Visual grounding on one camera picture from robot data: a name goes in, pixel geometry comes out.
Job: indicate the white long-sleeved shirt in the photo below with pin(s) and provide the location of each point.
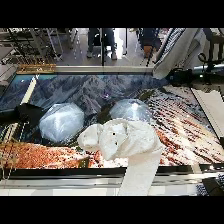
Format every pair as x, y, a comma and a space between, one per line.
126, 140

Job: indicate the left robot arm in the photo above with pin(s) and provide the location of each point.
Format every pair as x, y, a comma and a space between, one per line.
30, 113

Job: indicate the person's legs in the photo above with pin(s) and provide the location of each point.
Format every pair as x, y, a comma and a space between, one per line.
107, 40

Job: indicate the brown wooden rack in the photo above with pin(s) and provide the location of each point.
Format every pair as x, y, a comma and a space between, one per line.
35, 68

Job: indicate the striped shirt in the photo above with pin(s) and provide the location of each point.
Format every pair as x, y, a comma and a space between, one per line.
173, 40

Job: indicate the silver frame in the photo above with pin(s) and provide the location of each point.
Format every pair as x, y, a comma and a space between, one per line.
60, 182

